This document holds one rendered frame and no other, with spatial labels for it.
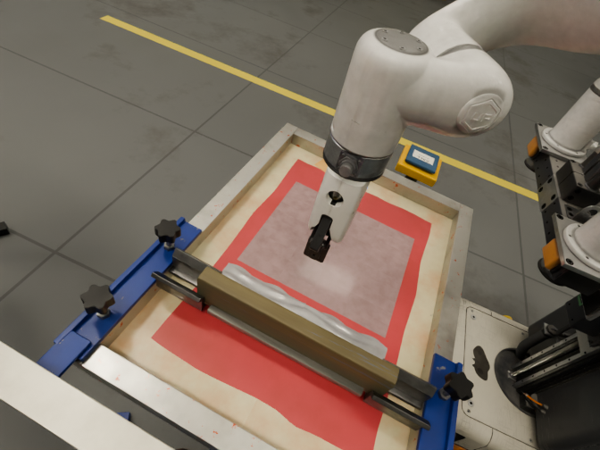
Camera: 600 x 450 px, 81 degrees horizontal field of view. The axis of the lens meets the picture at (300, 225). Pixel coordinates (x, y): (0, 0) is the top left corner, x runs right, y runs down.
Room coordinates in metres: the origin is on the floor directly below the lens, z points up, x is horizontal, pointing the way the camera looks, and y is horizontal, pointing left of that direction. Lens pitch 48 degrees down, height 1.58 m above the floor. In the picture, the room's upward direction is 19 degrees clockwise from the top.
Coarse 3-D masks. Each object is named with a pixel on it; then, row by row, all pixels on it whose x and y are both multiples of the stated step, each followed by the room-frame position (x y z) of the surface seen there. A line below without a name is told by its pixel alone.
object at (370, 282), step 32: (352, 224) 0.63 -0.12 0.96; (384, 224) 0.67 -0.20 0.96; (416, 224) 0.71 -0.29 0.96; (352, 256) 0.53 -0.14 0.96; (384, 256) 0.56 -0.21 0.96; (416, 256) 0.60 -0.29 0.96; (320, 288) 0.42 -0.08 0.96; (352, 288) 0.44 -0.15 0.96; (384, 288) 0.47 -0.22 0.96; (416, 288) 0.50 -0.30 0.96; (352, 320) 0.37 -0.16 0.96; (384, 320) 0.40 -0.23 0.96; (288, 384) 0.21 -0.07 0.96; (320, 384) 0.23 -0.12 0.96; (288, 416) 0.16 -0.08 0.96; (320, 416) 0.18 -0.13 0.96; (352, 416) 0.20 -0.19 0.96; (352, 448) 0.15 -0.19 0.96
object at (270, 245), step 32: (288, 192) 0.66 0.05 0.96; (256, 224) 0.53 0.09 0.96; (288, 224) 0.56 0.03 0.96; (224, 256) 0.42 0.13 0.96; (256, 256) 0.44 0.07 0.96; (288, 256) 0.47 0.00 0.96; (288, 288) 0.39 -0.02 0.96; (192, 320) 0.26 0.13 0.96; (192, 352) 0.21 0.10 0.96; (224, 352) 0.23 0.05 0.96; (256, 352) 0.25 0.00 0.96; (256, 384) 0.20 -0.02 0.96
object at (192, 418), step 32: (288, 128) 0.88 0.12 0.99; (256, 160) 0.70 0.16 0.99; (224, 192) 0.56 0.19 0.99; (416, 192) 0.80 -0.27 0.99; (192, 224) 0.44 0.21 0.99; (448, 256) 0.61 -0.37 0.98; (160, 288) 0.30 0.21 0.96; (448, 288) 0.50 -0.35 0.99; (128, 320) 0.22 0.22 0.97; (448, 320) 0.42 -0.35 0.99; (96, 352) 0.15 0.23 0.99; (448, 352) 0.35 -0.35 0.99; (128, 384) 0.13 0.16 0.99; (160, 384) 0.14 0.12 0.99; (160, 416) 0.10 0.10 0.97; (192, 416) 0.11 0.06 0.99; (224, 448) 0.09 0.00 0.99; (256, 448) 0.10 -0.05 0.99
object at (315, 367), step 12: (216, 312) 0.27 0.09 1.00; (228, 324) 0.26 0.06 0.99; (240, 324) 0.27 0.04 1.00; (252, 336) 0.26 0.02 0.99; (264, 336) 0.26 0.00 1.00; (276, 348) 0.25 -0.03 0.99; (288, 348) 0.25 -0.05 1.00; (300, 360) 0.24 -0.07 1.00; (324, 372) 0.24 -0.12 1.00; (348, 384) 0.23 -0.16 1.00
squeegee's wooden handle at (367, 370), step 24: (216, 288) 0.28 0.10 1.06; (240, 288) 0.30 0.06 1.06; (240, 312) 0.27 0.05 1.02; (264, 312) 0.27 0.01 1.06; (288, 312) 0.28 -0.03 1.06; (288, 336) 0.26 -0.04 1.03; (312, 336) 0.26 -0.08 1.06; (336, 336) 0.27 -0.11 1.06; (312, 360) 0.25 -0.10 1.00; (336, 360) 0.24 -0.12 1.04; (360, 360) 0.25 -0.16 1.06; (360, 384) 0.23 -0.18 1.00; (384, 384) 0.23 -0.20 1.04
